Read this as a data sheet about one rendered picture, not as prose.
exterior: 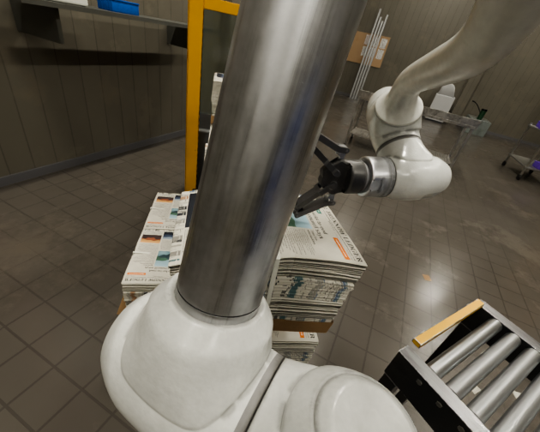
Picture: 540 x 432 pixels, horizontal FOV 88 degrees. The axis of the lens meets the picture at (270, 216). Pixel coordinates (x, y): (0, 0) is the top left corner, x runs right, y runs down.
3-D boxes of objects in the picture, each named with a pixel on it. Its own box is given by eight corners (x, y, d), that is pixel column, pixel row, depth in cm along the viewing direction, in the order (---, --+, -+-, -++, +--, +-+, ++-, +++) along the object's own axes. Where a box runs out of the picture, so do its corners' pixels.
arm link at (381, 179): (387, 204, 62) (362, 205, 61) (368, 185, 69) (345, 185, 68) (401, 166, 57) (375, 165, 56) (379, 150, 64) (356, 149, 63)
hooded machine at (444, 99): (442, 122, 1005) (460, 85, 938) (442, 124, 961) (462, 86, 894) (424, 117, 1023) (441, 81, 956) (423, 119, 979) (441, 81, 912)
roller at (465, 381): (459, 404, 77) (448, 409, 80) (526, 341, 101) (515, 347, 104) (445, 385, 80) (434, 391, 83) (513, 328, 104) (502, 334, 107)
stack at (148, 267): (131, 363, 145) (118, 284, 113) (159, 261, 207) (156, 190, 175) (191, 362, 151) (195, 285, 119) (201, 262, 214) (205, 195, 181)
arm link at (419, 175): (375, 207, 66) (364, 160, 71) (432, 207, 69) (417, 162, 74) (404, 186, 56) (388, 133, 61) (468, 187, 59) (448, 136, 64)
